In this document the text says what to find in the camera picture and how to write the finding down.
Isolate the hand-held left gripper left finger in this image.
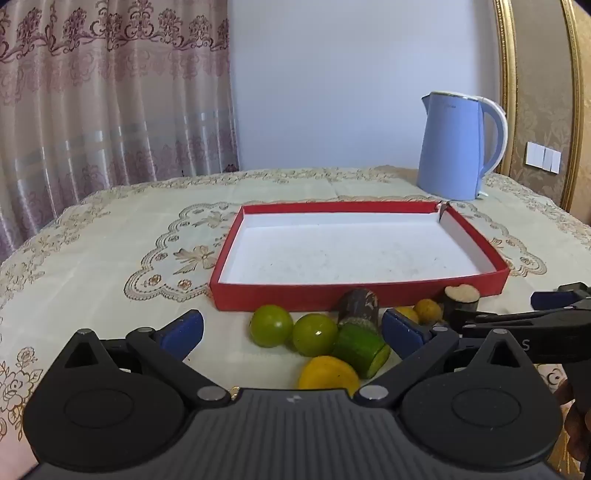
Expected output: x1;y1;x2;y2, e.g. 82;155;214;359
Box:
48;310;232;409

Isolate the pink floral curtain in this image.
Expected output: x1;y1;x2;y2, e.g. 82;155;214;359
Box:
0;0;241;264

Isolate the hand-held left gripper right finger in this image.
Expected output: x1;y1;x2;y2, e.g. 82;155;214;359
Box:
355;308;539;409

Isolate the person's right hand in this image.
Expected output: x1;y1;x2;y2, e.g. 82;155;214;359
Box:
554;376;591;467

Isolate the blue electric kettle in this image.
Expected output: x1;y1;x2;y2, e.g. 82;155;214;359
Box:
417;91;509;201

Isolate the white wall switch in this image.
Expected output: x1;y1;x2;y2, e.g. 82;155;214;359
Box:
526;141;563;174

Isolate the gold ornate frame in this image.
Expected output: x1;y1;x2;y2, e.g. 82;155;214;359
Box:
492;0;591;217

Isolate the red cardboard tray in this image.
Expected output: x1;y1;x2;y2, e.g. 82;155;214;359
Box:
210;200;511;313

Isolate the longan with stem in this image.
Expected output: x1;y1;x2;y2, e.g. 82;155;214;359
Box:
413;298;443;325

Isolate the dark sugarcane piece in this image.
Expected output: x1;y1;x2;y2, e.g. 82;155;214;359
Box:
338;288;380;329
443;285;481;324

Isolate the green tomato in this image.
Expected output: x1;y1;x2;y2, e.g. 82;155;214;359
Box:
250;305;294;348
292;313;339;357

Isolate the rounded yellow mango piece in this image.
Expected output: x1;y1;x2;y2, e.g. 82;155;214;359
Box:
298;356;360;397

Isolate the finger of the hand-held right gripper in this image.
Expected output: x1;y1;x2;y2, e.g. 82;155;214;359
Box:
449;302;591;331
530;282;591;311

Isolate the cucumber piece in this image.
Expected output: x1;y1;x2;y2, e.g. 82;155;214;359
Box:
333;322;391;379

